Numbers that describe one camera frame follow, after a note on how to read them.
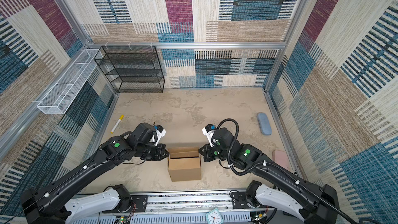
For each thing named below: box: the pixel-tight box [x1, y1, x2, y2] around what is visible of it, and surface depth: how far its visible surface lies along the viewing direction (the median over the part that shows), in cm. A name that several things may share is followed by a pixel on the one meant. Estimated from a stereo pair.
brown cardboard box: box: [167, 146, 202, 182], surface depth 74 cm
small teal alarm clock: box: [205, 207, 224, 224], surface depth 70 cm
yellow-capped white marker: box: [110, 114, 125, 134], surface depth 104 cm
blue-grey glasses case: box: [257, 112, 273, 136], surface depth 101 cm
